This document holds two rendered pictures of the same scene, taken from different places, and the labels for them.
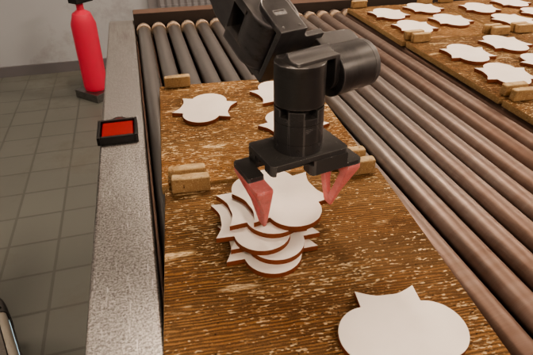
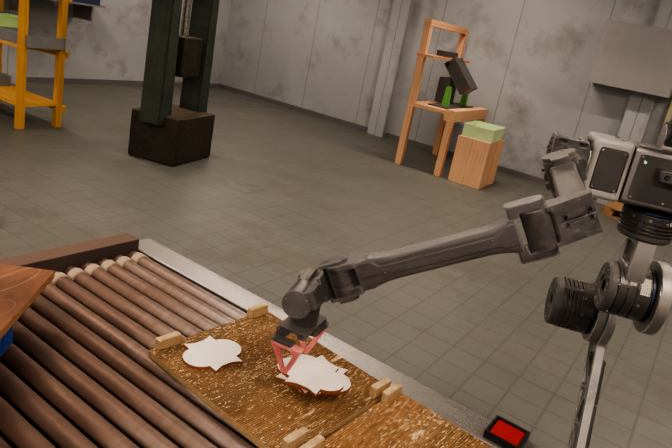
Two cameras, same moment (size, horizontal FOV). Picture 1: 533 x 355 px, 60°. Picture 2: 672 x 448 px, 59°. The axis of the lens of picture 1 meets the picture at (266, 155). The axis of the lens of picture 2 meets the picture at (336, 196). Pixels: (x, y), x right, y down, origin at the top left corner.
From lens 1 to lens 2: 1.53 m
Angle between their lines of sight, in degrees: 117
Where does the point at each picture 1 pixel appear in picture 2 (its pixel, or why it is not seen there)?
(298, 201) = (300, 372)
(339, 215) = (278, 403)
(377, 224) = (252, 405)
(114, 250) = (372, 364)
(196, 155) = (414, 420)
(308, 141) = not seen: hidden behind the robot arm
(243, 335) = not seen: hidden behind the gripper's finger
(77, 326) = not seen: outside the picture
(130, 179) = (431, 402)
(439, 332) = (196, 355)
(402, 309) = (216, 359)
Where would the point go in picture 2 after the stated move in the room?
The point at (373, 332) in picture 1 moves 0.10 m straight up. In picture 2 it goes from (225, 348) to (231, 308)
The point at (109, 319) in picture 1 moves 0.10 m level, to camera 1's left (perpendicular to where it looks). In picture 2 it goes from (333, 342) to (362, 334)
